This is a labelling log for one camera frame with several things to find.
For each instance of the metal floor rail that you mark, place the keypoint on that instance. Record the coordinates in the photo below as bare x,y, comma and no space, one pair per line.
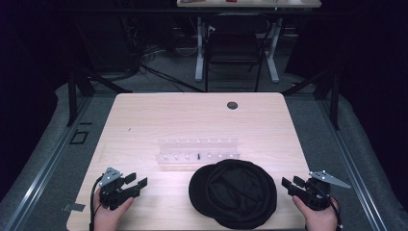
356,173
45,166

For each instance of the white-legged desk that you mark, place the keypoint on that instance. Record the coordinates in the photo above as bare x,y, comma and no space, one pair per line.
250,4

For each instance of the person's right hand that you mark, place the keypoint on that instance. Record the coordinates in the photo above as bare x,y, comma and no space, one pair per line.
317,219

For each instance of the grey table grommet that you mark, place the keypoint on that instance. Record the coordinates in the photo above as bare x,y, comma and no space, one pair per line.
232,105

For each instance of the clear acrylic rack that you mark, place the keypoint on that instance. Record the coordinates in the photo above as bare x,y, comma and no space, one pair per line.
197,150

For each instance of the black metal stand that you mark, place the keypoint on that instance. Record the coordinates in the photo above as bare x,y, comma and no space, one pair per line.
75,86
330,93

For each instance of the grey tape strip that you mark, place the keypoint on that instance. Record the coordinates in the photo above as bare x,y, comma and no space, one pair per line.
73,207

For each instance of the person's left hand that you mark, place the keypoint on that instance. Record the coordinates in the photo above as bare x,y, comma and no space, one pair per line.
107,216

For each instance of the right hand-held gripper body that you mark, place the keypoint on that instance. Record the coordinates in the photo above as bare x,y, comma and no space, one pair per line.
316,192

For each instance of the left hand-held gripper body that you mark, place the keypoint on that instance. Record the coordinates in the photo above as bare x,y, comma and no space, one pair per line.
115,192

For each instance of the black chair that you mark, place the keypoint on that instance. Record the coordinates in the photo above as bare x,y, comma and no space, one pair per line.
235,45

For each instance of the black cloth hat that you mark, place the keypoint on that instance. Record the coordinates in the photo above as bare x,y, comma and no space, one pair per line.
234,195

